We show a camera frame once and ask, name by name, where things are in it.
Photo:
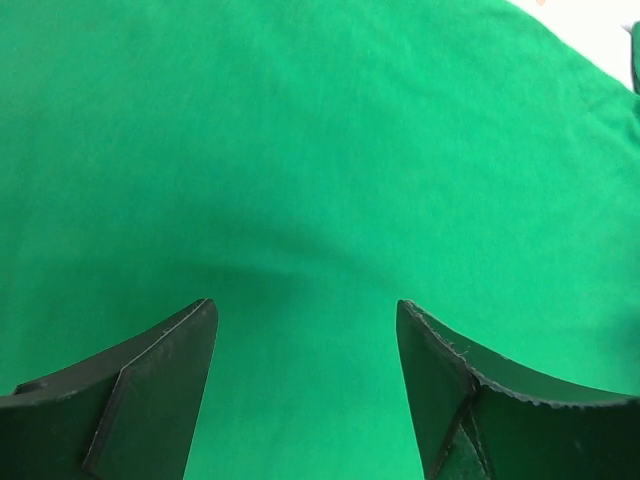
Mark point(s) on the green t shirt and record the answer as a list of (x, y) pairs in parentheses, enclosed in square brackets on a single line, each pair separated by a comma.
[(306, 165)]

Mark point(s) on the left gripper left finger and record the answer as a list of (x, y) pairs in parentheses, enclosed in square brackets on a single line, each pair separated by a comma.
[(128, 412)]

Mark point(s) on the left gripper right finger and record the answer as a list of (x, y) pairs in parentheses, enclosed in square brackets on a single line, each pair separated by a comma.
[(479, 415)]

